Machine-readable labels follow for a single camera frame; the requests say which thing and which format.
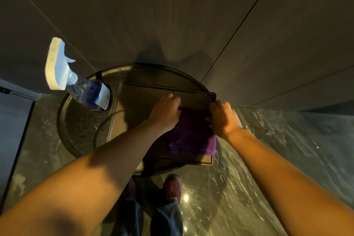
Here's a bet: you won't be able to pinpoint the blue spray bottle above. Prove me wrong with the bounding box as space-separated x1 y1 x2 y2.
45 37 112 113

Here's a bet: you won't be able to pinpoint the grey side panel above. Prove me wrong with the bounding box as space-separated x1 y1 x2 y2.
0 78 41 211

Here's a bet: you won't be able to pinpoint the round dark side table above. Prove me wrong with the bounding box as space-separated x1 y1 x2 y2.
56 63 219 176

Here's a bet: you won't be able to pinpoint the person's left hand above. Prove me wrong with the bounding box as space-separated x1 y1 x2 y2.
148 93 183 134

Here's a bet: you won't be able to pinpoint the red shoe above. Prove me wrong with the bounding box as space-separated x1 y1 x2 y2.
162 174 183 203

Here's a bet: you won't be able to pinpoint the person's left forearm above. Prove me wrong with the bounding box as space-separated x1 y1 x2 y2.
0 119 169 236

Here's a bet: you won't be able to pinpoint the rectangular brown tray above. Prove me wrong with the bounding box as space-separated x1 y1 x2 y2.
106 81 217 166

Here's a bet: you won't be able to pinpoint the person's right forearm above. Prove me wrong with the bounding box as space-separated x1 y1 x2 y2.
225 128 354 236

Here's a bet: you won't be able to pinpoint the purple cleaning cloth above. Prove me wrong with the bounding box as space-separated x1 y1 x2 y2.
168 107 217 157

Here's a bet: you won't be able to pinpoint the person's right hand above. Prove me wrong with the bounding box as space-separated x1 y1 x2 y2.
205 100 244 141

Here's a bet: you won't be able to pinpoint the blue jeans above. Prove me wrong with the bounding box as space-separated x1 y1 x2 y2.
110 194 184 236

